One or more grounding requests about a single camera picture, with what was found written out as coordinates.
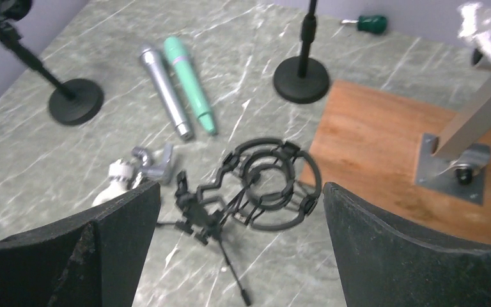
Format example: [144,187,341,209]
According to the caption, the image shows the grey condenser microphone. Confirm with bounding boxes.
[139,43,194,141]

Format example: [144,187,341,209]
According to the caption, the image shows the green handled screwdriver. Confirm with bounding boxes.
[340,15,388,35]

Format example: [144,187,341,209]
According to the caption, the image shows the metal bracket on post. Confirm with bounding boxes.
[414,2,491,207]

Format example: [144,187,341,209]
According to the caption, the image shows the black round base clip stand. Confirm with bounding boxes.
[272,0,330,104]

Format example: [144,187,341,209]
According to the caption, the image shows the wooden board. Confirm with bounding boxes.
[309,81,491,244]

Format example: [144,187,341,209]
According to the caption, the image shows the white and chrome faucet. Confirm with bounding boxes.
[91,143,174,207]

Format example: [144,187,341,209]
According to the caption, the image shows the black tripod shock mount stand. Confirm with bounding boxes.
[156,137,323,306]

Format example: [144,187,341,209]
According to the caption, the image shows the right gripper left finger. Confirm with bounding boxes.
[0,182,161,306]

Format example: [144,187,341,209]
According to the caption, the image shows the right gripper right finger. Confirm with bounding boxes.
[323,182,491,306]

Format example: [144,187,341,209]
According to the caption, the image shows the black shock mount desk stand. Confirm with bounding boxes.
[0,0,104,126]

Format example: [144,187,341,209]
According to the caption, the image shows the mint green microphone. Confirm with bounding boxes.
[163,36,218,135]

